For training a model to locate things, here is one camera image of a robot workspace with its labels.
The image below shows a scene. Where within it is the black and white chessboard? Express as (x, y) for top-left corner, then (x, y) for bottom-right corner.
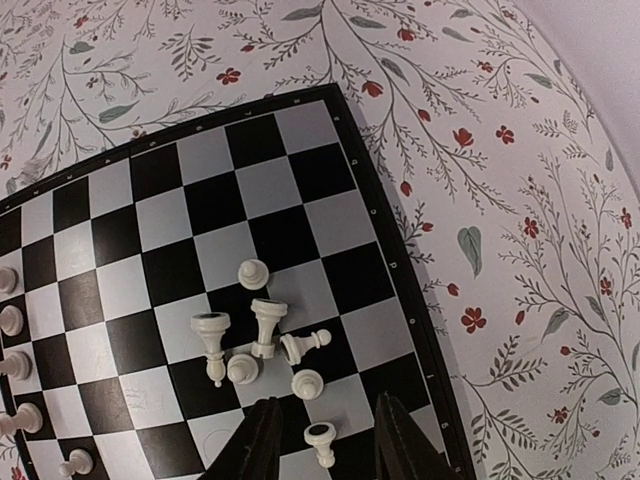
(1, 86), (474, 479)

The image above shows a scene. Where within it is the white piece showing black base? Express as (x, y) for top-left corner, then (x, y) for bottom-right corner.
(280, 329), (332, 366)

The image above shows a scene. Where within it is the floral patterned table mat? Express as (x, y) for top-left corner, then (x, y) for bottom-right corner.
(1, 1), (639, 479)

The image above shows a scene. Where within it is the white pawn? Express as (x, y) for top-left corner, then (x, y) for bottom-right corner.
(304, 422), (337, 469)

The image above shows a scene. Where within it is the white queen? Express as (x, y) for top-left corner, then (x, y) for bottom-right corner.
(191, 312), (231, 388)

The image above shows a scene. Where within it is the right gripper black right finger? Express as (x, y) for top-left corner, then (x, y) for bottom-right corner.
(374, 393), (462, 480)

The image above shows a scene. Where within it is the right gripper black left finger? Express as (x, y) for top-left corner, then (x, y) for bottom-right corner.
(198, 397), (281, 480)

